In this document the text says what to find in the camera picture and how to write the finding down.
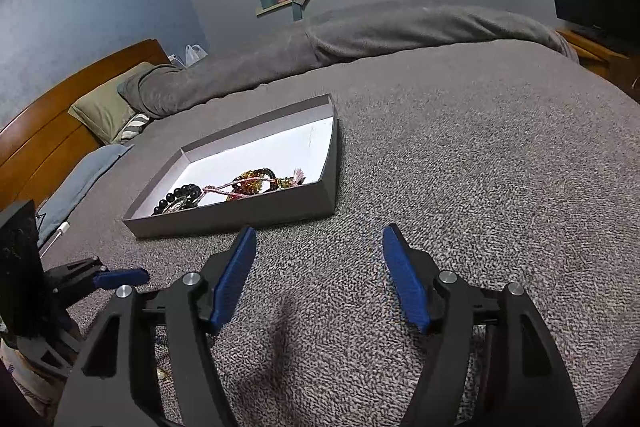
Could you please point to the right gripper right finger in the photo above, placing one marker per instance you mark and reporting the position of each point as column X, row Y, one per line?
column 525, row 381

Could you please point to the grey cardboard box tray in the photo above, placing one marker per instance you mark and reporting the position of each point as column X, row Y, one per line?
column 275, row 168

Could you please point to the person's left hand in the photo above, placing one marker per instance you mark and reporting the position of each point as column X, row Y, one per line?
column 42, row 392

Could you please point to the striped pillow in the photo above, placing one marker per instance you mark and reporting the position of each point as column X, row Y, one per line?
column 133, row 127

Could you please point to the wooden tv stand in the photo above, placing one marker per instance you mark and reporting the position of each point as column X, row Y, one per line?
column 619, row 69

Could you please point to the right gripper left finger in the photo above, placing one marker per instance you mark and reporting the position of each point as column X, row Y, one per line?
column 114, row 381

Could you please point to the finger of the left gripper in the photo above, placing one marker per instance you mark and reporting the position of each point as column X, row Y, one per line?
column 120, row 277

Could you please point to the wooden headboard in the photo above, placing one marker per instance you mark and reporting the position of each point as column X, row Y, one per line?
column 43, row 143

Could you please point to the olive green pillow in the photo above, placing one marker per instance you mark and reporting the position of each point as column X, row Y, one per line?
column 103, row 110

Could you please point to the blue pillow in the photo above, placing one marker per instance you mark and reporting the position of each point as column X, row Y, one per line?
column 58, row 207

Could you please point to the white plastic bag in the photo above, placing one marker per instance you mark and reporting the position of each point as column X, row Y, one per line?
column 193, row 53

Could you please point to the grey rolled duvet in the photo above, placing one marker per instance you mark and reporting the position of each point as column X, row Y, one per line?
column 321, row 41

